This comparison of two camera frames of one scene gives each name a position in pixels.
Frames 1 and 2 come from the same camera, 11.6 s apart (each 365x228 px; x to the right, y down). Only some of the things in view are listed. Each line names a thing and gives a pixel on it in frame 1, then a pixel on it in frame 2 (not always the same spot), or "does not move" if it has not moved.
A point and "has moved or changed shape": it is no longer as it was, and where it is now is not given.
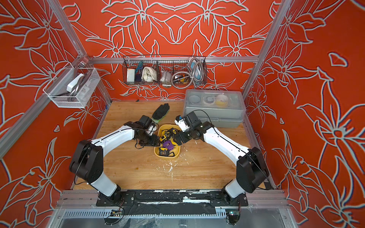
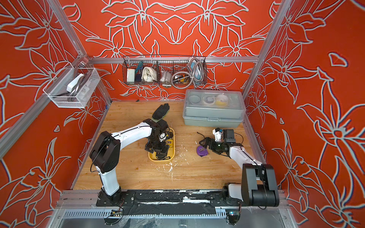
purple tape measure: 168,144 has moved or changed shape
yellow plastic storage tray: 174,154 has moved or changed shape
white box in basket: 130,73 does not move
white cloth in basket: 148,74 does not move
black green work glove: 160,112 does not move
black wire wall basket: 176,71 does not move
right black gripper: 180,134 → 208,139
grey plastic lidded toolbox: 224,109 does not move
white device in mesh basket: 70,87 does not move
